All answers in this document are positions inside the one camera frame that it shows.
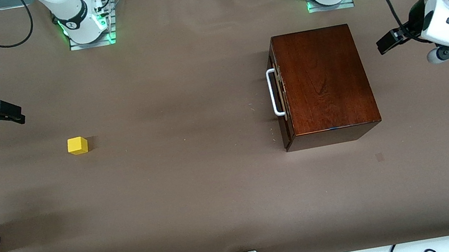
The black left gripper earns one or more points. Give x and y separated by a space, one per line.
415 20

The yellow block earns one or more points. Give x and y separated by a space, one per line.
78 146

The wooden drawer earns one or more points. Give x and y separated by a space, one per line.
272 57

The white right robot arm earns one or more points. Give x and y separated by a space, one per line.
71 5

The dark brown wooden cabinet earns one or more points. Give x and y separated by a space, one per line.
327 80

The paper table cover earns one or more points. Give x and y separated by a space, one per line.
169 177

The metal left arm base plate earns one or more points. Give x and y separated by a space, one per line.
330 8

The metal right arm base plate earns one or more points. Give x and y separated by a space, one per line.
92 44

